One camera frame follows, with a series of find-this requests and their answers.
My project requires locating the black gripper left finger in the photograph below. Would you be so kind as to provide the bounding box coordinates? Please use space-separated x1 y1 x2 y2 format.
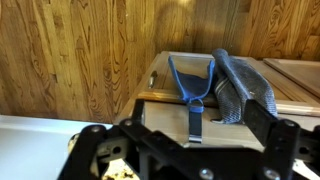
58 98 158 180

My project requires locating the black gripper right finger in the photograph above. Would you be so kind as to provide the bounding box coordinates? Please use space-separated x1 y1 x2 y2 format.
244 99 320 180

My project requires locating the blue cloth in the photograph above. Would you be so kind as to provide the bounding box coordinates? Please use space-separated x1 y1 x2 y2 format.
167 54 218 144

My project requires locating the grey knit cloth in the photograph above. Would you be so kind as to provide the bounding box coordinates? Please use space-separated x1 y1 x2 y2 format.
211 48 279 125

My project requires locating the wooden cabinet door under drawer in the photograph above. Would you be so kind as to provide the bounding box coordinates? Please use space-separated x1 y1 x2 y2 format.
141 99 320 151

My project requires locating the wooden drawer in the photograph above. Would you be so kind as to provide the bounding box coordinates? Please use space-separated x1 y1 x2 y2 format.
138 50 320 118

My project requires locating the wooden neighbouring cabinet door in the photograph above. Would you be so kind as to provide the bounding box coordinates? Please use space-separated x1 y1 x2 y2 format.
263 57 320 100

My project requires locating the wooden base cabinet frame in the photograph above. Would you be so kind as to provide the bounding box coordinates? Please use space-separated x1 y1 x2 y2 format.
113 50 320 151

